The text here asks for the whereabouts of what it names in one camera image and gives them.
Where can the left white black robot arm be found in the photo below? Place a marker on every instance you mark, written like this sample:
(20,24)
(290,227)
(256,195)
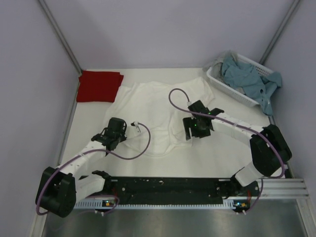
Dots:
(62,187)

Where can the slotted grey cable duct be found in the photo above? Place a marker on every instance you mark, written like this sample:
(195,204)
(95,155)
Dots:
(102,204)

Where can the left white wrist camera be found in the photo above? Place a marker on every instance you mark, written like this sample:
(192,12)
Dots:
(133,130)

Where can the right aluminium frame post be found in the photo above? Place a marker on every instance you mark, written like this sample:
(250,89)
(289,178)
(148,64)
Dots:
(294,7)

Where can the left aluminium frame post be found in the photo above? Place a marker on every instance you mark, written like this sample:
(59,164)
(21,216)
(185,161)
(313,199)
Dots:
(60,36)

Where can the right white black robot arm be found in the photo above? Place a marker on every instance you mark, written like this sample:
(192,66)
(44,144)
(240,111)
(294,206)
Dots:
(269,149)

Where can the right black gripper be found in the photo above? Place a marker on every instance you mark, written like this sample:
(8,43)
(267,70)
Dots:
(188,123)

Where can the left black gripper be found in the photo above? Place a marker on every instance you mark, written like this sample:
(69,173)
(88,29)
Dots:
(123,133)

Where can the folded red t-shirt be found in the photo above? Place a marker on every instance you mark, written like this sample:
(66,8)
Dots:
(98,86)

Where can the white floral print t-shirt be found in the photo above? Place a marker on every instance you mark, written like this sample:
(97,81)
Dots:
(151,104)

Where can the light blue t-shirt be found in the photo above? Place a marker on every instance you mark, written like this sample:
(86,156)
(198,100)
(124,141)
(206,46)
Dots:
(259,88)

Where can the grey crumpled t-shirt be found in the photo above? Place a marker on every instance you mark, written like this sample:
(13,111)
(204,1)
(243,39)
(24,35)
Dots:
(216,63)

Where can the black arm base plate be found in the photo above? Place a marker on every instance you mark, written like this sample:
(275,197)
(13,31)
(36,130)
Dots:
(157,190)

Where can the aluminium frame post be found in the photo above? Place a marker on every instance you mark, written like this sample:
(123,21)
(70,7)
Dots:
(294,7)
(60,36)

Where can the white plastic laundry basket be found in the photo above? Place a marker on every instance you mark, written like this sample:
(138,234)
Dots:
(236,94)

